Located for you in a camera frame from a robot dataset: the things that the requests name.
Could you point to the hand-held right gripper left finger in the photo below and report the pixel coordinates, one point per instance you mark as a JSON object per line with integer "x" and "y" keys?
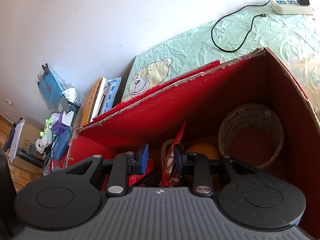
{"x": 143, "y": 158}

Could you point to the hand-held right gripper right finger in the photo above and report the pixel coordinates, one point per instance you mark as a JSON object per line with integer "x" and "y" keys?
{"x": 178, "y": 158}

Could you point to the red white knot ornament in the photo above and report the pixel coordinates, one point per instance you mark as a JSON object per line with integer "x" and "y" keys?
{"x": 172, "y": 152}

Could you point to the brown wooden gourd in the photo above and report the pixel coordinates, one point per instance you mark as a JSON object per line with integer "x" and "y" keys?
{"x": 202, "y": 150}

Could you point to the large red cardboard box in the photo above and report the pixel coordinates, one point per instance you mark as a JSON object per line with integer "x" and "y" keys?
{"x": 200, "y": 100}

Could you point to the wooden cabinet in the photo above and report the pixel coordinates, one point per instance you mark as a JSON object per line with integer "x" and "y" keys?
{"x": 22, "y": 177}

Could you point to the black cylinder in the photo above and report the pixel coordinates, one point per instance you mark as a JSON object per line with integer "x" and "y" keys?
{"x": 30, "y": 156}

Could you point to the white hanging cloth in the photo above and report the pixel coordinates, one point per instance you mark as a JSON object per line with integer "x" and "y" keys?
{"x": 16, "y": 135}

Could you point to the blue packet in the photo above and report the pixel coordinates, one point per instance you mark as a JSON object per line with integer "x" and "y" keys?
{"x": 62, "y": 142}

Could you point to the green toy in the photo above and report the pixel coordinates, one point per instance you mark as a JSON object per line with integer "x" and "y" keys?
{"x": 49, "y": 125}

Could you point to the purple packet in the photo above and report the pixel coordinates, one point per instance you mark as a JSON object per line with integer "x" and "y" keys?
{"x": 58, "y": 127}

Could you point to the brown book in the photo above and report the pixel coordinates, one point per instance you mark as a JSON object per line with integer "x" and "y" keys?
{"x": 101, "y": 97}

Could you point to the blue patterned folder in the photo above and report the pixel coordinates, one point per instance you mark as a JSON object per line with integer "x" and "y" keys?
{"x": 112, "y": 90}

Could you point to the tan book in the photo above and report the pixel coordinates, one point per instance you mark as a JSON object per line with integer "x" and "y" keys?
{"x": 86, "y": 105}

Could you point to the small dark device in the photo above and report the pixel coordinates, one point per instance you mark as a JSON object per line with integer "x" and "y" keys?
{"x": 64, "y": 103}

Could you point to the light blue plastic bag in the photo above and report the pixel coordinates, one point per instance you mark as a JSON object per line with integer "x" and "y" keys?
{"x": 50, "y": 85}

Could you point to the green printed tablecloth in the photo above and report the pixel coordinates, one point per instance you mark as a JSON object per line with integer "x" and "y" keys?
{"x": 275, "y": 35}

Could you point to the white power strip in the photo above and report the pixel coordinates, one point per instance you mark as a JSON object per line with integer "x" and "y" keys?
{"x": 282, "y": 8}

